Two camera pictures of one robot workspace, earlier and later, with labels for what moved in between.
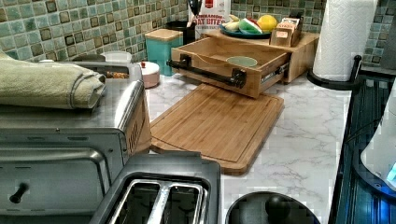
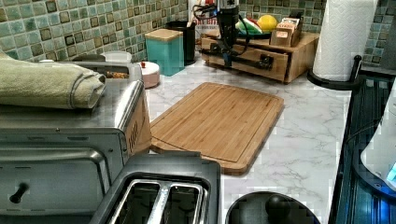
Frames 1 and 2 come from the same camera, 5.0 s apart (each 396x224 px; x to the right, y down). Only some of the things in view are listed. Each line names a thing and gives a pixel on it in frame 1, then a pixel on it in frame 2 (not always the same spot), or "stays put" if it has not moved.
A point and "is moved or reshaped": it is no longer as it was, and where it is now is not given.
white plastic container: [117, 57] stays put
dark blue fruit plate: [241, 35] stays put
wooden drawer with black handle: [247, 63] is moved or reshaped
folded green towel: [49, 85] stays put
